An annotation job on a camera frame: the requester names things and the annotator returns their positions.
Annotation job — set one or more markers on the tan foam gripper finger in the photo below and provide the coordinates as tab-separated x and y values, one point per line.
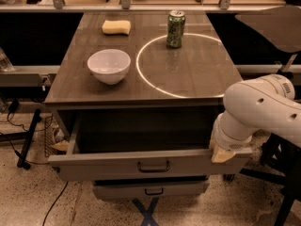
220	148

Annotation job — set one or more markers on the grey top drawer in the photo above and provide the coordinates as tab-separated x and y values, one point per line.
96	154

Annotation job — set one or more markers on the grey drawer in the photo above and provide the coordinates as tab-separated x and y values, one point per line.
96	154
139	190

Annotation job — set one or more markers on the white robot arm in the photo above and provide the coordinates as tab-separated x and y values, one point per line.
265	103

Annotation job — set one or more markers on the grey bottom drawer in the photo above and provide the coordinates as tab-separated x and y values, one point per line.
139	190

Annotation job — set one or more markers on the grey drawer cabinet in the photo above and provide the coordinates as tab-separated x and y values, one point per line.
168	100

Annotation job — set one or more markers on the white ceramic bowl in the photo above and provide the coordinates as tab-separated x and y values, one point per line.
109	66

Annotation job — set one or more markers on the black office chair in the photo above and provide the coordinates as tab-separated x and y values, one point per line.
281	26

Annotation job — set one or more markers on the green soda can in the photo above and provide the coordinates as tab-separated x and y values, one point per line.
175	27

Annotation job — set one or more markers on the yellow sponge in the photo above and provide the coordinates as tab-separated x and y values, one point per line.
116	27

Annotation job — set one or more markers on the black metal stand leg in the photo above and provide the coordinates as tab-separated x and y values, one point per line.
27	137

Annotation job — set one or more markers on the clear plastic bottle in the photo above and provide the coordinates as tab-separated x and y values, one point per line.
5	64

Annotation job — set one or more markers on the wire mesh basket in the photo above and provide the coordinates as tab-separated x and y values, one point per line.
54	140

